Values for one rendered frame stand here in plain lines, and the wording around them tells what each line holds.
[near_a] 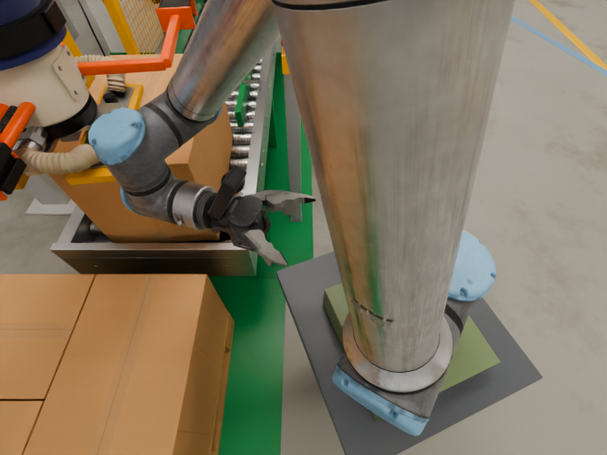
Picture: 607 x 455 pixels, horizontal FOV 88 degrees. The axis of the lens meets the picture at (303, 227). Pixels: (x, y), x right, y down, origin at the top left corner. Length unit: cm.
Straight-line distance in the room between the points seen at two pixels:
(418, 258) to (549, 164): 261
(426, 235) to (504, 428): 159
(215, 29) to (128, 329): 98
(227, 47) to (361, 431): 76
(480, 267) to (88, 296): 118
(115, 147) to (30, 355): 90
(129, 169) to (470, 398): 85
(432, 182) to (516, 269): 194
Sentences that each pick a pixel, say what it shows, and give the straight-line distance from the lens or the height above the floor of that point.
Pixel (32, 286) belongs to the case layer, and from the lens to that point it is 147.
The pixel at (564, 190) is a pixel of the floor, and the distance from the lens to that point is 270.
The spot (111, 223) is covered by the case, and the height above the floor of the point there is 68.
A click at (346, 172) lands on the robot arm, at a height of 144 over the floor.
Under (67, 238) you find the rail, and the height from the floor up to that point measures 59.
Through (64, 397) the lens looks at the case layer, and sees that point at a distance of 124.
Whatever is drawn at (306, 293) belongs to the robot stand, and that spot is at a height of 75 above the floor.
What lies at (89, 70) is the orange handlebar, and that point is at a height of 121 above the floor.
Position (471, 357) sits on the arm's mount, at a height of 83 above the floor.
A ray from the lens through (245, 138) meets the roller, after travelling 163.
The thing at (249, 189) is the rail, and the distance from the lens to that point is 132.
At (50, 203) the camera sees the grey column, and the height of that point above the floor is 2.
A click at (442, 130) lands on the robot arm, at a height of 147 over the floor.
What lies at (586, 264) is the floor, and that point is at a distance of 238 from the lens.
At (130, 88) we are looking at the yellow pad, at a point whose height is 110.
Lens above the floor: 157
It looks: 56 degrees down
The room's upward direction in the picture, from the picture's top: straight up
